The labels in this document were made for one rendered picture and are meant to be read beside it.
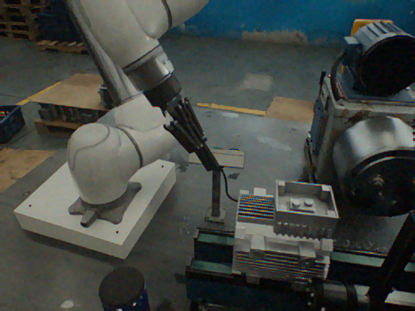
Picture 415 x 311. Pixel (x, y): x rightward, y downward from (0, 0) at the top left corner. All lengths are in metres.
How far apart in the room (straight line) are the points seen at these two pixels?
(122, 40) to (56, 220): 0.67
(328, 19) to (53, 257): 5.77
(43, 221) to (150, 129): 0.44
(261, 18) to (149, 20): 5.73
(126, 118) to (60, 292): 0.53
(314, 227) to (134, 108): 0.62
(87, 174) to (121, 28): 0.46
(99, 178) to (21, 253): 0.36
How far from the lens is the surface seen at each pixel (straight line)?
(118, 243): 0.97
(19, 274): 1.10
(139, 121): 0.98
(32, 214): 1.14
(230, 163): 0.91
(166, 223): 1.08
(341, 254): 0.92
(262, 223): 0.70
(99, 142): 0.89
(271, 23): 6.29
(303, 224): 0.68
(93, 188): 0.95
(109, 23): 0.59
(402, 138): 0.96
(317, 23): 6.23
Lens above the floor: 1.59
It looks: 35 degrees down
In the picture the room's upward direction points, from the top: straight up
